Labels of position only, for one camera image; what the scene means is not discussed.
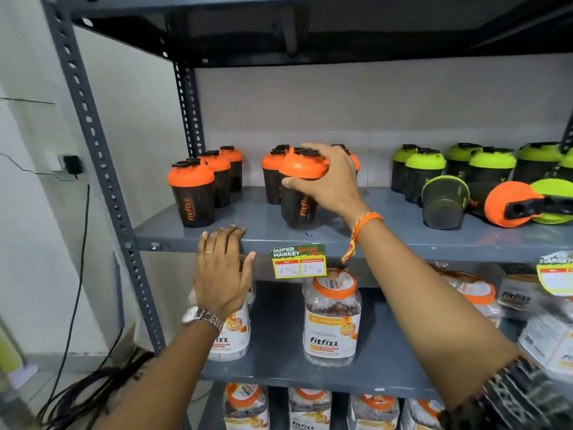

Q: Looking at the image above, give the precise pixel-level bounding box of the orange-lid shaker bottle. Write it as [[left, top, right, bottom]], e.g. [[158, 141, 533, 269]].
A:
[[278, 148, 329, 229], [466, 180, 573, 229]]

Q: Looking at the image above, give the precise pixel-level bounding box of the green yellow price tag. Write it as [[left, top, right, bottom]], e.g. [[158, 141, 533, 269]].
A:
[[270, 244, 328, 280], [536, 251, 573, 297]]

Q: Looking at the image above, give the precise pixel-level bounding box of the yellow-green object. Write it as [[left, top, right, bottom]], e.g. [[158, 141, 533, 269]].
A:
[[0, 315, 24, 377]]

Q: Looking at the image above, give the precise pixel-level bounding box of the black power cable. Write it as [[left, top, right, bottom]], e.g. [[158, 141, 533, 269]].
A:
[[38, 182, 91, 412]]

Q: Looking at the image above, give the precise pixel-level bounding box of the clear jar orange lid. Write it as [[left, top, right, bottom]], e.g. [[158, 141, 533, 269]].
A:
[[207, 282, 252, 363], [349, 394, 401, 430], [288, 388, 333, 430], [440, 270, 502, 328], [223, 383, 270, 430], [302, 268, 363, 368], [400, 398, 445, 430]]

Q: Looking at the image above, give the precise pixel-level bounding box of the white product pouch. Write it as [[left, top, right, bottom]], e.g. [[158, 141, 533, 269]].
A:
[[496, 273, 546, 322], [518, 308, 573, 377]]

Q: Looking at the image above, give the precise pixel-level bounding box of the black patterned sleeve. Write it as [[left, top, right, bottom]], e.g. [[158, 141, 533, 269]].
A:
[[438, 355, 573, 430]]

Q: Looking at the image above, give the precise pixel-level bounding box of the silver wristwatch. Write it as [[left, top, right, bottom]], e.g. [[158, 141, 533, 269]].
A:
[[180, 306, 225, 333]]

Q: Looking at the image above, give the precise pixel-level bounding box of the orange thread bracelet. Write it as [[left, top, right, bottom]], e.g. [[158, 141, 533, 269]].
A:
[[341, 212, 385, 264]]

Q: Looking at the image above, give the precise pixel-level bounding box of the person's right hand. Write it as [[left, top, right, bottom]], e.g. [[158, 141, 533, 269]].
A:
[[281, 143, 373, 225]]

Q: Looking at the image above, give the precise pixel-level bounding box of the person's left forearm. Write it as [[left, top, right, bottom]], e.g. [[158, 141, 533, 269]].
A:
[[95, 320, 224, 430]]

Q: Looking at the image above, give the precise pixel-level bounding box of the bundle of black cables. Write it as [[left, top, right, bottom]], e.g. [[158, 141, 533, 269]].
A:
[[36, 347, 155, 430]]

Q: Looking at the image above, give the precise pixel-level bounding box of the grey metal shelving rack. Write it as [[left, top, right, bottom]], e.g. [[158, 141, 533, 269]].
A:
[[39, 0, 573, 430]]

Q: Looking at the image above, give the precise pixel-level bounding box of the row of green-lid shakers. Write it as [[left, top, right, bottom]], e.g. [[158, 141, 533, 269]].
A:
[[390, 141, 573, 231]]

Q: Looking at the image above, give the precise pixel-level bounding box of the person's left hand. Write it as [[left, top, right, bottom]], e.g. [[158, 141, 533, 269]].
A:
[[194, 225, 257, 320]]

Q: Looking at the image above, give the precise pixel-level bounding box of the person's right forearm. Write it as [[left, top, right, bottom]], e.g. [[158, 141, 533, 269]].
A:
[[355, 216, 523, 411]]

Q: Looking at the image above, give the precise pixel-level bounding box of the row of orange-lid shakers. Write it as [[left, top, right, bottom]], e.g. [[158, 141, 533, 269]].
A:
[[167, 144, 361, 229]]

